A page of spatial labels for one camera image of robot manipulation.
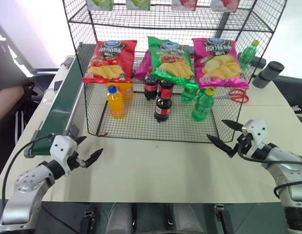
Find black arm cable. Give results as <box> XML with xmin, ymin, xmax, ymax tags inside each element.
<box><xmin>237</xmin><ymin>143</ymin><xmax>302</xmax><ymax>199</ymax></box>
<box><xmin>1</xmin><ymin>135</ymin><xmax>56</xmax><ymax>204</ymax></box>

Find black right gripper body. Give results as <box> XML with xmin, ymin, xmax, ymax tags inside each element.
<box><xmin>232</xmin><ymin>134</ymin><xmax>254</xmax><ymax>156</ymax></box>

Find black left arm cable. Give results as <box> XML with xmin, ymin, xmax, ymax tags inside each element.
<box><xmin>1</xmin><ymin>135</ymin><xmax>56</xmax><ymax>204</ymax></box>

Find person's black clothing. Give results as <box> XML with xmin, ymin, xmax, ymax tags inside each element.
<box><xmin>0</xmin><ymin>38</ymin><xmax>42</xmax><ymax>156</ymax></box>

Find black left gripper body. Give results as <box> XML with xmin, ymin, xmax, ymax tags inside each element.
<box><xmin>67</xmin><ymin>151</ymin><xmax>85</xmax><ymax>172</ymax></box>

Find grey cylindrical device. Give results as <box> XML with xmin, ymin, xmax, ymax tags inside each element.
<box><xmin>252</xmin><ymin>61</ymin><xmax>284</xmax><ymax>89</ymax></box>

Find cola bottle red label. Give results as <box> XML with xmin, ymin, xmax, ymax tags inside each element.
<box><xmin>143</xmin><ymin>72</ymin><xmax>159</xmax><ymax>101</ymax></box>
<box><xmin>154</xmin><ymin>88</ymin><xmax>173</xmax><ymax>123</ymax></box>
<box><xmin>158</xmin><ymin>79</ymin><xmax>175</xmax><ymax>98</ymax></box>

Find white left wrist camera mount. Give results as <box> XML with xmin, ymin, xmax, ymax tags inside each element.
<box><xmin>49</xmin><ymin>135</ymin><xmax>78</xmax><ymax>176</ymax></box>

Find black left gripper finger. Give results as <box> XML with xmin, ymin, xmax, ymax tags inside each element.
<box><xmin>83</xmin><ymin>148</ymin><xmax>104</xmax><ymax>169</ymax></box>
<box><xmin>74</xmin><ymin>136</ymin><xmax>87</xmax><ymax>147</ymax></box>

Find green conveyor belt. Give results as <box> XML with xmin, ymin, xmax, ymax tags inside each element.
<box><xmin>23</xmin><ymin>41</ymin><xmax>99</xmax><ymax>158</ymax></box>

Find orange soda bottle blue cap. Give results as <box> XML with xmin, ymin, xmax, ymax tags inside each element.
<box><xmin>105</xmin><ymin>81</ymin><xmax>135</xmax><ymax>100</ymax></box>
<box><xmin>106</xmin><ymin>85</ymin><xmax>126</xmax><ymax>120</ymax></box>

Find magenta potato chips bag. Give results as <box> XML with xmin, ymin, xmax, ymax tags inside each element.
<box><xmin>133</xmin><ymin>50</ymin><xmax>152</xmax><ymax>81</ymax></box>
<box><xmin>191</xmin><ymin>37</ymin><xmax>250</xmax><ymax>90</ymax></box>

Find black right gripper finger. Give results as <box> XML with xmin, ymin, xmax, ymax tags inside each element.
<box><xmin>206</xmin><ymin>134</ymin><xmax>234</xmax><ymax>158</ymax></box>
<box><xmin>221</xmin><ymin>119</ymin><xmax>243</xmax><ymax>132</ymax></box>

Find red white drink carton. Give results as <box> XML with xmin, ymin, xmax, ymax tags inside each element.
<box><xmin>170</xmin><ymin>0</ymin><xmax>198</xmax><ymax>12</ymax></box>
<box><xmin>210</xmin><ymin>0</ymin><xmax>241</xmax><ymax>12</ymax></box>

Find black metal bracket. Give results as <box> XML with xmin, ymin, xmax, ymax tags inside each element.
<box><xmin>213</xmin><ymin>203</ymin><xmax>236</xmax><ymax>234</ymax></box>
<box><xmin>79</xmin><ymin>207</ymin><xmax>99</xmax><ymax>234</ymax></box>

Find green apple drink carton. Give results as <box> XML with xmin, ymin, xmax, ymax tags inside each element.
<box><xmin>125</xmin><ymin>0</ymin><xmax>151</xmax><ymax>11</ymax></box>
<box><xmin>86</xmin><ymin>0</ymin><xmax>115</xmax><ymax>11</ymax></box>

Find green soda bottle yellow cap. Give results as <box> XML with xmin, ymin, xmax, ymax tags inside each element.
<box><xmin>191</xmin><ymin>88</ymin><xmax>216</xmax><ymax>122</ymax></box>
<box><xmin>238</xmin><ymin>39</ymin><xmax>261</xmax><ymax>71</ymax></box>
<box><xmin>181</xmin><ymin>85</ymin><xmax>199</xmax><ymax>103</ymax></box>

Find dark grey side table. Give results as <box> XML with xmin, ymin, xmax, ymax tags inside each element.
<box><xmin>272</xmin><ymin>74</ymin><xmax>302</xmax><ymax>129</ymax></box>

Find red potato chips bag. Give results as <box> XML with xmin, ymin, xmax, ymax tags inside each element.
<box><xmin>82</xmin><ymin>39</ymin><xmax>138</xmax><ymax>84</ymax></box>

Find green potato chips bag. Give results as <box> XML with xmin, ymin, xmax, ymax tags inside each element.
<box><xmin>147</xmin><ymin>36</ymin><xmax>199</xmax><ymax>90</ymax></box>

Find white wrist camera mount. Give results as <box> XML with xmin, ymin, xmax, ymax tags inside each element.
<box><xmin>241</xmin><ymin>118</ymin><xmax>267</xmax><ymax>150</ymax></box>
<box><xmin>49</xmin><ymin>135</ymin><xmax>78</xmax><ymax>176</ymax></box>

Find black wire mesh rack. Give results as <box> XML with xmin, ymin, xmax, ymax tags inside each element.
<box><xmin>61</xmin><ymin>0</ymin><xmax>288</xmax><ymax>144</ymax></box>

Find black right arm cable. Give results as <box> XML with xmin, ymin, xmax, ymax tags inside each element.
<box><xmin>237</xmin><ymin>143</ymin><xmax>302</xmax><ymax>199</ymax></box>

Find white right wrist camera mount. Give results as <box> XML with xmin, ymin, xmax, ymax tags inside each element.
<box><xmin>241</xmin><ymin>118</ymin><xmax>267</xmax><ymax>150</ymax></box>

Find red handled scissors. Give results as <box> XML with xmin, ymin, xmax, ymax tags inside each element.
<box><xmin>213</xmin><ymin>88</ymin><xmax>250</xmax><ymax>103</ymax></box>

